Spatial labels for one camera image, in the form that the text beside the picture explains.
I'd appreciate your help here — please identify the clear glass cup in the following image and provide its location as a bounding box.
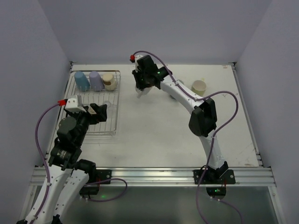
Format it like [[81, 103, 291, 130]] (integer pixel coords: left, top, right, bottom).
[[105, 100, 118, 110]]

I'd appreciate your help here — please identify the white pearly round cup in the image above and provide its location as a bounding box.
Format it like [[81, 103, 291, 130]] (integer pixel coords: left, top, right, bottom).
[[135, 87, 152, 98]]

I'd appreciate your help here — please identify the light green ceramic mug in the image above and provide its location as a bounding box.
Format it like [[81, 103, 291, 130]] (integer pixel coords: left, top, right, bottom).
[[191, 80, 207, 96]]

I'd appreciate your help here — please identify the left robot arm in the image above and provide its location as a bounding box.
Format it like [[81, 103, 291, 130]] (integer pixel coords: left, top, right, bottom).
[[19, 99, 107, 224]]

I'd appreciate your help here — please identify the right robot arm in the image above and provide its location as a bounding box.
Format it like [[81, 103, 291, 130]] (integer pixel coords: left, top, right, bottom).
[[130, 55, 228, 184]]

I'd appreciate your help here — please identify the beige cup with brown band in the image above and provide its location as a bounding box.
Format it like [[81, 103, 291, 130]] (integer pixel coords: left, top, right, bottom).
[[102, 73, 117, 91]]

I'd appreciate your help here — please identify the lavender plastic cup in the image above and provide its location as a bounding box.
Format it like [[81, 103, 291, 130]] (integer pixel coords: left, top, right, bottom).
[[89, 71, 105, 91]]

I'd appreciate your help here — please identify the light blue plastic cup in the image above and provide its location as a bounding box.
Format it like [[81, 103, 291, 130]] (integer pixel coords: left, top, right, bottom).
[[74, 71, 90, 92]]

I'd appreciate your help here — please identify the wire dish rack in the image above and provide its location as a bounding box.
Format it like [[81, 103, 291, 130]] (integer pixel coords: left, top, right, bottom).
[[64, 70, 121, 135]]

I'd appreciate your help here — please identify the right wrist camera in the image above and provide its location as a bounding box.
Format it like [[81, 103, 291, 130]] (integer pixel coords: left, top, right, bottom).
[[129, 54, 143, 63]]

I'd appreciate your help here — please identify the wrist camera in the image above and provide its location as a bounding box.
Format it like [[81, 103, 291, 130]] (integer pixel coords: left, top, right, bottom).
[[64, 95, 86, 113], [129, 54, 143, 63]]

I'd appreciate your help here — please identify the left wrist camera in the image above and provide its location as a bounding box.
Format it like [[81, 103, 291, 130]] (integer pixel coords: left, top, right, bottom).
[[64, 95, 86, 113]]

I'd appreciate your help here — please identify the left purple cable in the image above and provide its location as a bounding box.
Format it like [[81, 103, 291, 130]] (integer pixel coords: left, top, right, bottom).
[[28, 99, 66, 224]]

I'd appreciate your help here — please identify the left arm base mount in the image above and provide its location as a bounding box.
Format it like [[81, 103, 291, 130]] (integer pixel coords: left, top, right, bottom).
[[79, 169, 112, 199]]

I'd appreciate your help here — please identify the aluminium mounting rail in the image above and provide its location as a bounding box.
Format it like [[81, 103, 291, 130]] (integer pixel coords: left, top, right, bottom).
[[31, 166, 275, 187]]

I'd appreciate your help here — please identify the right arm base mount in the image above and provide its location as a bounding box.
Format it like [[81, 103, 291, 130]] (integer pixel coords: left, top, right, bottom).
[[200, 168, 236, 199]]

